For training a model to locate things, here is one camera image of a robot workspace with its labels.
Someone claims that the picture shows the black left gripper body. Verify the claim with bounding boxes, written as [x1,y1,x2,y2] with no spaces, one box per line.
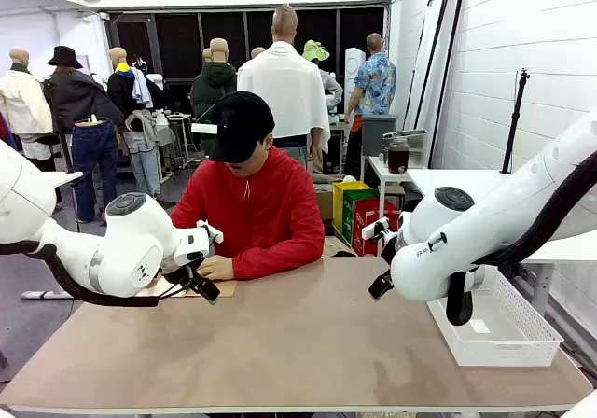
[162,258,207,286]

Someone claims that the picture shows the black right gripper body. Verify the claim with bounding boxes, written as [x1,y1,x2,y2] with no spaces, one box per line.
[379,230,405,270]

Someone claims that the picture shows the brown spiral notebook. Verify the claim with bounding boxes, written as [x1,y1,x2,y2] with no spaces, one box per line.
[139,275,238,299]

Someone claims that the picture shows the person's right hand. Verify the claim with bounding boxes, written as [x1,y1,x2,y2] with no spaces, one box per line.
[198,255,236,282]

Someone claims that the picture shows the red paper bag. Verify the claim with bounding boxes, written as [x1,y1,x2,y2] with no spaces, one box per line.
[352,198,401,257]

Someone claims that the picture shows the green paper bag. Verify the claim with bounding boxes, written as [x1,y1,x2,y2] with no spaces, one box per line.
[341,188,380,246]

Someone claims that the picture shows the yellow paper bag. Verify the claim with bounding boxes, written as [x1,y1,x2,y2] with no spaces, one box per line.
[331,180,373,246]

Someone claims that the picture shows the brown cardboard box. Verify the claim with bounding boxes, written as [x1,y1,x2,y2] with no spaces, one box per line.
[315,189,335,221]

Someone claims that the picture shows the small white side table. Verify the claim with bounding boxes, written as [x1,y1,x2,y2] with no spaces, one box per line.
[362,155,412,251]

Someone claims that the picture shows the glass jar with dark liquid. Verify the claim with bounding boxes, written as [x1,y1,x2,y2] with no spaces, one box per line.
[387,136,410,175]

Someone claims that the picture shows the person in red hoodie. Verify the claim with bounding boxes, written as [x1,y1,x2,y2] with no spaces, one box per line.
[170,91,326,282]

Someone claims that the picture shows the grey tray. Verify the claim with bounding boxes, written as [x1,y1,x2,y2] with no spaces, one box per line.
[382,128,428,140]

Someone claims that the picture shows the grey metal cabinet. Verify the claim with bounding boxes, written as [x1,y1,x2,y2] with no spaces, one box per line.
[361,114,398,158]

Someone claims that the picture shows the white plastic mesh basket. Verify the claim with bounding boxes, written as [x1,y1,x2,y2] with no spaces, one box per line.
[426,266,565,369]

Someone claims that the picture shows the white desk foot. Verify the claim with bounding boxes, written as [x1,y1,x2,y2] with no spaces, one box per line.
[21,289,78,300]

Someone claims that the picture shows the mannequin legs in blue jeans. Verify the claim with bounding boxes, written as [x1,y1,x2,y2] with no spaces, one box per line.
[71,117,118,224]

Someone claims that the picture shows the small white work table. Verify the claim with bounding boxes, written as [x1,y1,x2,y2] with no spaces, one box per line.
[165,112,195,167]

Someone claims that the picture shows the black baseball cap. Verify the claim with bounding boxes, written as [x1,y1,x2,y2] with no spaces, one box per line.
[208,91,276,165]

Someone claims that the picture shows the mannequin in floral blue shirt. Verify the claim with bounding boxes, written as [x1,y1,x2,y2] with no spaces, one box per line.
[343,33,397,181]

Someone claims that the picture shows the black framed white panel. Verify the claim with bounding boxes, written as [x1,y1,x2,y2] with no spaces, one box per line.
[416,0,466,170]
[403,0,451,132]

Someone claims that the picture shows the white cylinder tower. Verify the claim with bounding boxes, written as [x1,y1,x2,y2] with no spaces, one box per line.
[344,47,368,106]

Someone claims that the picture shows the black tripod stand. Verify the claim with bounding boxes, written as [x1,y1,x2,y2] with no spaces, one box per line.
[501,68,532,175]

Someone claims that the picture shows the mannequin in dark green jacket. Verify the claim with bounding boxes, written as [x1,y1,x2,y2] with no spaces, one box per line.
[189,37,238,153]

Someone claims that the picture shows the mannequin with yellow collar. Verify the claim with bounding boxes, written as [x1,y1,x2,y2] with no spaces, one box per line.
[106,47,164,200]

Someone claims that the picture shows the mannequin with white shawl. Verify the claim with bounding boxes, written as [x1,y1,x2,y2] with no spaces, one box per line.
[236,3,331,167]

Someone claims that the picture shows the mannequin with black bucket hat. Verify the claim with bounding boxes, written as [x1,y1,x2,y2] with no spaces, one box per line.
[42,45,123,134]

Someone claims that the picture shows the mannequin with green hat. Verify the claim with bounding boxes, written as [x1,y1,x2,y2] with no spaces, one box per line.
[301,39,344,111]

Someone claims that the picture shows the mannequin in cream jacket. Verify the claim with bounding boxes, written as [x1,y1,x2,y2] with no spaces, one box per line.
[0,48,55,162]

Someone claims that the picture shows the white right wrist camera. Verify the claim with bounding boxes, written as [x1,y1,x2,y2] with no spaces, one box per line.
[361,216,391,244]

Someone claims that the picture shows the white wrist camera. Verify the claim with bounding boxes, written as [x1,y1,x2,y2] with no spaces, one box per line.
[361,216,391,244]
[195,219,225,245]

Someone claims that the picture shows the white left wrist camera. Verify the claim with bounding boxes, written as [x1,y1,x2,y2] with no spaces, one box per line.
[195,219,225,245]

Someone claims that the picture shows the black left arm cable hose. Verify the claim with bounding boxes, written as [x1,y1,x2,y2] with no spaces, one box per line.
[0,242,160,308]

